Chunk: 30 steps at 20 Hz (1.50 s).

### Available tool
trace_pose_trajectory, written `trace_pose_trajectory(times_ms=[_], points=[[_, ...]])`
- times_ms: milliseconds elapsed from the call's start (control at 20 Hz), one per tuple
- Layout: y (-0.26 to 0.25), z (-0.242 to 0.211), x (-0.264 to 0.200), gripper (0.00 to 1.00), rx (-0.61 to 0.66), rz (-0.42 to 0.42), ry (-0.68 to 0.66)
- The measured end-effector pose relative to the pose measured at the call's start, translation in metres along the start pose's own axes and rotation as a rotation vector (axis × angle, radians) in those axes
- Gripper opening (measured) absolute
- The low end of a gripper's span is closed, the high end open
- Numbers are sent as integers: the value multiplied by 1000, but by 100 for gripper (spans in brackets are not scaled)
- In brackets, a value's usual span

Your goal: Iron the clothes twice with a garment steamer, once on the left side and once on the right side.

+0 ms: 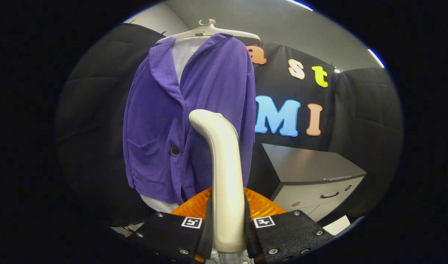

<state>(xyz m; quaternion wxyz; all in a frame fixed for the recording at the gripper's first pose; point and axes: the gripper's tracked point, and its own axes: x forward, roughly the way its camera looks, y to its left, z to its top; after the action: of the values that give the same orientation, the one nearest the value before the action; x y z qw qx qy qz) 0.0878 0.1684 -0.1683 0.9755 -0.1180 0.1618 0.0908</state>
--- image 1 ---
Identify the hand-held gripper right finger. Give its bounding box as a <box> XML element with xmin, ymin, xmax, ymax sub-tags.
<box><xmin>243</xmin><ymin>187</ymin><xmax>334</xmax><ymax>264</ymax></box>

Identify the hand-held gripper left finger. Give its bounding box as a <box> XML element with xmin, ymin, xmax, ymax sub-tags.
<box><xmin>130</xmin><ymin>188</ymin><xmax>213</xmax><ymax>264</ymax></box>

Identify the white garment steamer head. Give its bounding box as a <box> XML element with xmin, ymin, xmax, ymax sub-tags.
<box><xmin>189</xmin><ymin>109</ymin><xmax>247</xmax><ymax>253</ymax></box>

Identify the purple corduroy jacket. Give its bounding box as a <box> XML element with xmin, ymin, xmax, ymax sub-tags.
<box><xmin>122</xmin><ymin>33</ymin><xmax>256</xmax><ymax>205</ymax></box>

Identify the white clothes hanger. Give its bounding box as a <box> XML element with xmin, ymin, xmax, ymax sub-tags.
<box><xmin>156</xmin><ymin>19</ymin><xmax>262</xmax><ymax>45</ymax></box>

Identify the white paper sheet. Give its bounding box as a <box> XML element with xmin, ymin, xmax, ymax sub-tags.
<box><xmin>323</xmin><ymin>216</ymin><xmax>351</xmax><ymax>236</ymax></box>

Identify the grey drawer cabinet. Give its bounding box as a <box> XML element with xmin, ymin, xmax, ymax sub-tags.
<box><xmin>261</xmin><ymin>143</ymin><xmax>367</xmax><ymax>222</ymax></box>

